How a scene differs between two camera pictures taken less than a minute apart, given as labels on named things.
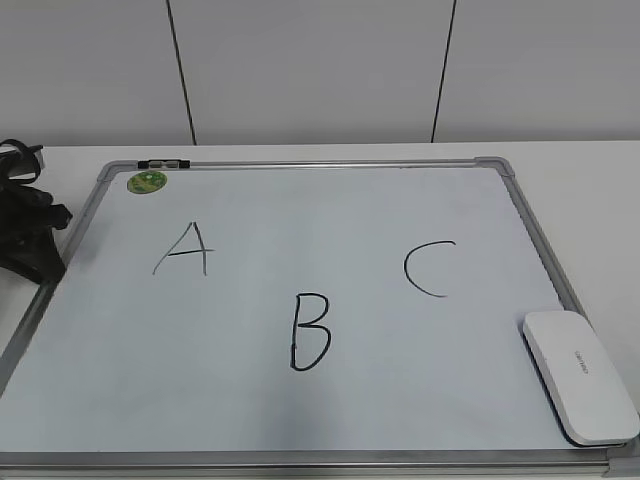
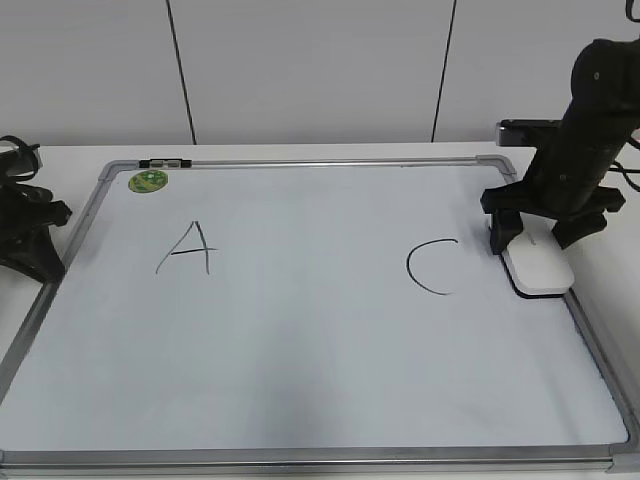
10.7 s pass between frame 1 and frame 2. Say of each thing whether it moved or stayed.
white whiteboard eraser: moved
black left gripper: stayed
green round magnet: stayed
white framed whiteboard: stayed
